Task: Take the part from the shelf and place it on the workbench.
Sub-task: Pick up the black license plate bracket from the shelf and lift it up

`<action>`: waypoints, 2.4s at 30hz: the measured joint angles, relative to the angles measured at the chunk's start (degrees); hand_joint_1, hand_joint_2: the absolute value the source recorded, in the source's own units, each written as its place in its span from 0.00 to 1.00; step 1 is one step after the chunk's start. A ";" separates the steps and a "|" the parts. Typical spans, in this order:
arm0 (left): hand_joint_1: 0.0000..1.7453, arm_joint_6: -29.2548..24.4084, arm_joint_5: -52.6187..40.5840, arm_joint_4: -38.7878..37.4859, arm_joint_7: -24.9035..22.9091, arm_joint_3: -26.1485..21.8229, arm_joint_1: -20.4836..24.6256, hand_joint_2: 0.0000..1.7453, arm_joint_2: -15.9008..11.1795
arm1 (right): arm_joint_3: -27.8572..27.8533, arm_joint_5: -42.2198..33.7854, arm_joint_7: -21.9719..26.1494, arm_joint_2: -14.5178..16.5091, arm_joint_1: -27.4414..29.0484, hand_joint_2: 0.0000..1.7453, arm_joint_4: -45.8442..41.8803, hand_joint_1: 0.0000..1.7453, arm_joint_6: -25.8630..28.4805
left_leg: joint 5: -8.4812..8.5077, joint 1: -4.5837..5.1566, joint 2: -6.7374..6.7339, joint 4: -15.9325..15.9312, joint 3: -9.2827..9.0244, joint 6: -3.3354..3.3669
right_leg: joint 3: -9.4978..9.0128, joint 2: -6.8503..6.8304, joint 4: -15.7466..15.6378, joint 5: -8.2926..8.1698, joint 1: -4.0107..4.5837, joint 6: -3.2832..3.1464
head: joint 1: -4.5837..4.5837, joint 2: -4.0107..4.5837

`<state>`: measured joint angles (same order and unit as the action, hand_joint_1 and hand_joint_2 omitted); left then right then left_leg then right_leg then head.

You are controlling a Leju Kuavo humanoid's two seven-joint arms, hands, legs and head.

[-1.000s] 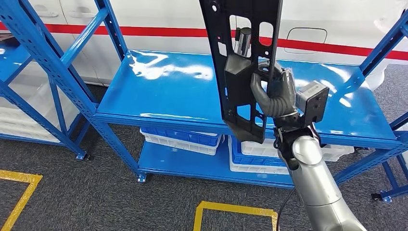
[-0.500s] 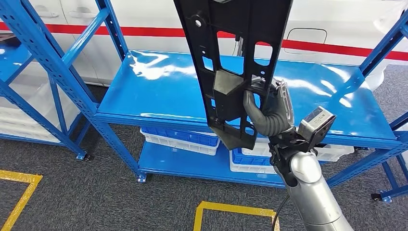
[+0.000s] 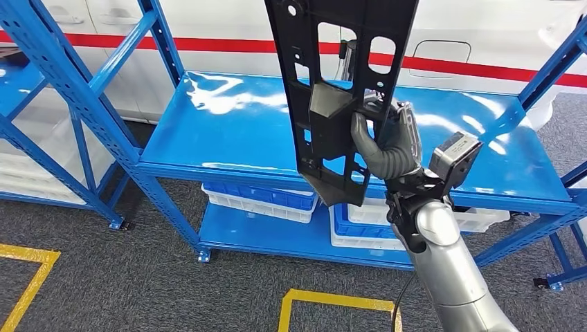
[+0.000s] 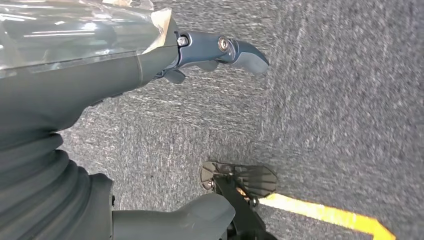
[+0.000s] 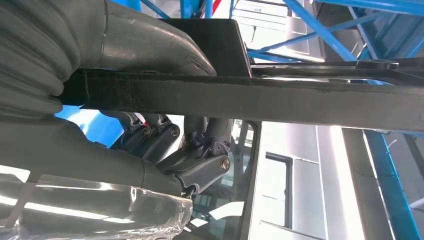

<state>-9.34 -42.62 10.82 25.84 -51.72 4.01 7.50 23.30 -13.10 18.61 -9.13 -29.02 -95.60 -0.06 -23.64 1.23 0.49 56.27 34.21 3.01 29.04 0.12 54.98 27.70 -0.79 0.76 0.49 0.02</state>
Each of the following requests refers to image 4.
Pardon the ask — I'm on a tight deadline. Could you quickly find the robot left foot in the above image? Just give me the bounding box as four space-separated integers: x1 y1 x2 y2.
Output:
199 161 278 200

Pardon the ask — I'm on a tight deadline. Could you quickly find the yellow floor tape square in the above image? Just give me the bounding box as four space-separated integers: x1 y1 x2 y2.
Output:
257 193 397 240

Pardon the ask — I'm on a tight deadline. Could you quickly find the black robot left leg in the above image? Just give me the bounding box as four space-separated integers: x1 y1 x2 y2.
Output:
213 175 276 240

